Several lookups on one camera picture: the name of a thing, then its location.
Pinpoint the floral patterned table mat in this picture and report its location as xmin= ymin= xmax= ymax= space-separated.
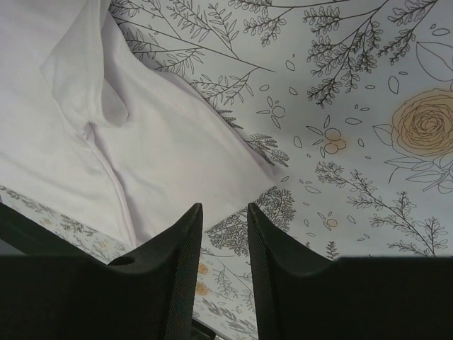
xmin=1 ymin=1 xmax=452 ymax=339

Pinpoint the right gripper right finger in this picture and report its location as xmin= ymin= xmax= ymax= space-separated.
xmin=247 ymin=203 xmax=452 ymax=339

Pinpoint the white t shirt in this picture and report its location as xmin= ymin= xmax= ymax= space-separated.
xmin=1 ymin=1 xmax=275 ymax=247

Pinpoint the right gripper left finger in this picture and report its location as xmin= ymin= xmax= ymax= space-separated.
xmin=1 ymin=203 xmax=203 ymax=339

